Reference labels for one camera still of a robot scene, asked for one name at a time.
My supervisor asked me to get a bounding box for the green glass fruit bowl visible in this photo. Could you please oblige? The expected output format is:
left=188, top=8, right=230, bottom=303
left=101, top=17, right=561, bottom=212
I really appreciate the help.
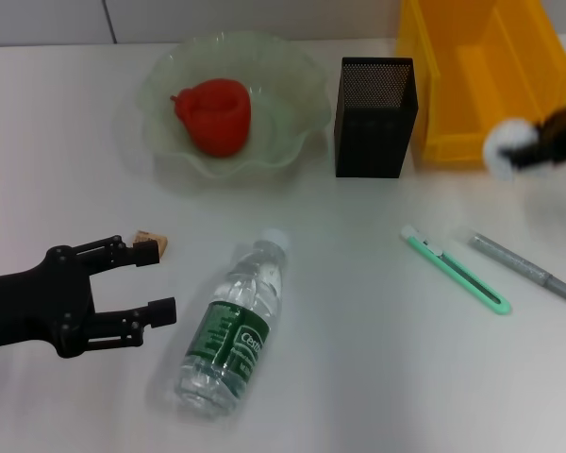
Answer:
left=138, top=30, right=331, bottom=180

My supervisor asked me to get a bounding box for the red-orange fruit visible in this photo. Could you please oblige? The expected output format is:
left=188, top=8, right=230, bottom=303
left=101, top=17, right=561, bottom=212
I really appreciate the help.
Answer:
left=170, top=78, right=253, bottom=159

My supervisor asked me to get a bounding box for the small wooden block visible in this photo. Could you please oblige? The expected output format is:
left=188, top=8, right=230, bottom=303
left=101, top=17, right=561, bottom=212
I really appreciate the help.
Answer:
left=132, top=229, right=170, bottom=259

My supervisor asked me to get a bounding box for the clear water bottle green label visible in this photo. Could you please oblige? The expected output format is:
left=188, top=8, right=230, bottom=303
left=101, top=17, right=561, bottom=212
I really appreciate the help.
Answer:
left=174, top=228, right=291, bottom=419

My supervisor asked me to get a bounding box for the white paper ball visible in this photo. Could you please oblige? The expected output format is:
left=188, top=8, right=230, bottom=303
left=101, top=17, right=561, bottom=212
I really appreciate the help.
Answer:
left=483, top=120, right=539, bottom=180

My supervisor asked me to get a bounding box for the black mesh pen holder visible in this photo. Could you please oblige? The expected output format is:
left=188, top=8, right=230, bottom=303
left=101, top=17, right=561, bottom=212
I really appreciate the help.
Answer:
left=334, top=56, right=420, bottom=179

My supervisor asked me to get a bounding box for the grey marker pen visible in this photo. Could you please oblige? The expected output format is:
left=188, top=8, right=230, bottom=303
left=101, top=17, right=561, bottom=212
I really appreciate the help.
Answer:
left=468, top=230, right=566, bottom=303

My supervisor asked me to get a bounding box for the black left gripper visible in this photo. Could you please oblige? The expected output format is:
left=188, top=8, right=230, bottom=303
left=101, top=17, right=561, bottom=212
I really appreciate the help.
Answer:
left=0, top=234, right=178, bottom=360

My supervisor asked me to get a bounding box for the yellow plastic bin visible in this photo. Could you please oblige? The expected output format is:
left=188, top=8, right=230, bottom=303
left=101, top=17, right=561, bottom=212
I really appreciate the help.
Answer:
left=394, top=0, right=566, bottom=169

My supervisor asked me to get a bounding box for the green utility knife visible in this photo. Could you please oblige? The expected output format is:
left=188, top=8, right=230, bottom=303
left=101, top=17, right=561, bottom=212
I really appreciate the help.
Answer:
left=400, top=225, right=513, bottom=316

